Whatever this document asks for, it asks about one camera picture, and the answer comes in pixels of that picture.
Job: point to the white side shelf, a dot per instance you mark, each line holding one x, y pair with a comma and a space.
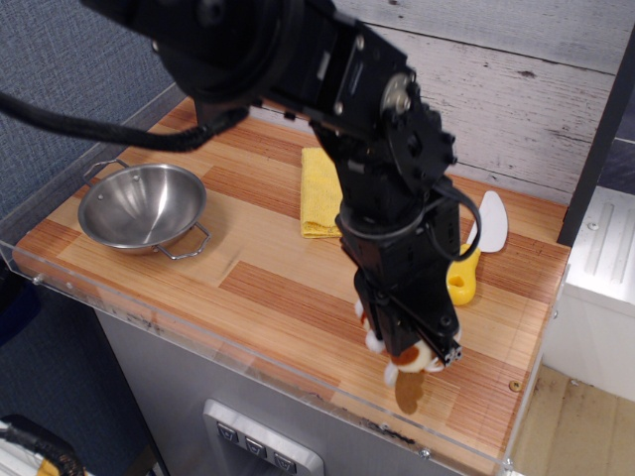
591, 336

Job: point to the silver button control panel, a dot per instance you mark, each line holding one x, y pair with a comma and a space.
260, 441

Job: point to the black vertical post right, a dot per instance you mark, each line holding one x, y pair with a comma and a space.
597, 35

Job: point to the yellow handled white knife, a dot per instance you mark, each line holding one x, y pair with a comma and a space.
461, 276

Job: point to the folded yellow cloth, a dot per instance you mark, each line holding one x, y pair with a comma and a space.
321, 195

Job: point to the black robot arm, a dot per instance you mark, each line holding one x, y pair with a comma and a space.
399, 216

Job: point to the silver toy kitchen cabinet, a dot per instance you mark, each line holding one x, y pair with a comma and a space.
171, 384

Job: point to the white and brown plush toy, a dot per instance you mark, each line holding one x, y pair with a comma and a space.
405, 374

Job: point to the stainless steel bowl with handles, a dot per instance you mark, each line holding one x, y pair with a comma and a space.
142, 209

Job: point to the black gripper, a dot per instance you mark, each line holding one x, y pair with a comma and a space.
402, 298

